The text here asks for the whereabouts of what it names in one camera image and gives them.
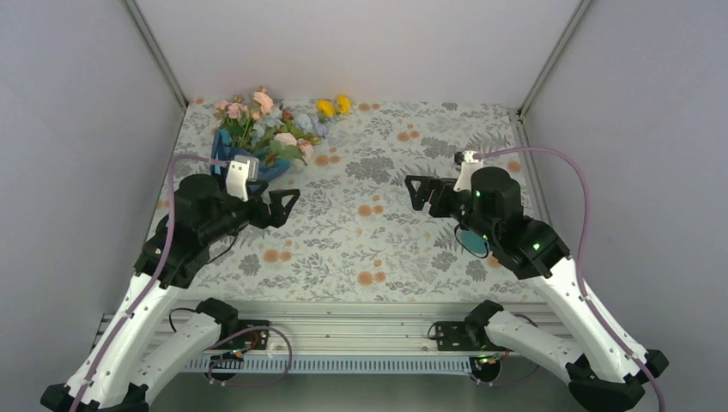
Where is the teal cylindrical vase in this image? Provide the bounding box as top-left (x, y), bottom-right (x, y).
top-left (455, 226), bottom-right (490, 258)

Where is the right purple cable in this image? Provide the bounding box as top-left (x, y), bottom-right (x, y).
top-left (475, 146), bottom-right (668, 412)

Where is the artificial flower bouquet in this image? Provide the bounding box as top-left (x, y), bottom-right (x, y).
top-left (211, 87), bottom-right (352, 167)

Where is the slotted grey cable duct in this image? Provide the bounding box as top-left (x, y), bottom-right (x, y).
top-left (213, 354), bottom-right (473, 375)

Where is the aluminium rail frame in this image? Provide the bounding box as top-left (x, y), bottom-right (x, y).
top-left (90, 301), bottom-right (575, 360)

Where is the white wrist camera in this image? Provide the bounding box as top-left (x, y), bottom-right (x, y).
top-left (453, 150), bottom-right (484, 192)
top-left (225, 154), bottom-right (259, 202)

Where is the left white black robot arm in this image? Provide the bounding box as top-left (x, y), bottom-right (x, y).
top-left (40, 174), bottom-right (300, 411)

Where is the right aluminium corner post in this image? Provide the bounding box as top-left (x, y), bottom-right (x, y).
top-left (518, 0), bottom-right (592, 121)

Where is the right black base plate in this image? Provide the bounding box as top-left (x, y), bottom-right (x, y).
top-left (427, 321), bottom-right (483, 352)

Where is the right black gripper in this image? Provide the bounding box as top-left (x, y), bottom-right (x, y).
top-left (404, 174), bottom-right (497, 244)

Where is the aluminium corner post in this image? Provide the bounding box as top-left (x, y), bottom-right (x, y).
top-left (121, 0), bottom-right (189, 111)
top-left (518, 0), bottom-right (592, 121)

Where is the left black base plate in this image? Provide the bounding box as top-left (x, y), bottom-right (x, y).
top-left (209, 319), bottom-right (270, 352)

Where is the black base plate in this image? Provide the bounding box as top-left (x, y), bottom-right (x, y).
top-left (427, 321), bottom-right (483, 352)
top-left (209, 319), bottom-right (270, 352)

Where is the floral patterned table mat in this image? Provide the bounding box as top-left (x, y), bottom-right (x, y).
top-left (185, 101), bottom-right (538, 303)

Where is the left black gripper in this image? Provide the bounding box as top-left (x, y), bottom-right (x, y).
top-left (200, 179), bottom-right (299, 244)

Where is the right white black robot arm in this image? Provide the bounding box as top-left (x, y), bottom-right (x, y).
top-left (405, 167), bottom-right (669, 411)

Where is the blue wrapping paper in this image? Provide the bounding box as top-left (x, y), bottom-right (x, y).
top-left (211, 130), bottom-right (291, 181)

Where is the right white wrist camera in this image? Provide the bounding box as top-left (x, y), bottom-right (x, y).
top-left (453, 150), bottom-right (484, 192)

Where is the left aluminium corner post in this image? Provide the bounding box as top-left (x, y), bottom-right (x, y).
top-left (121, 0), bottom-right (189, 111)

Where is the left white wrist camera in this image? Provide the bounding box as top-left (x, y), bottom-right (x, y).
top-left (225, 154), bottom-right (259, 202)

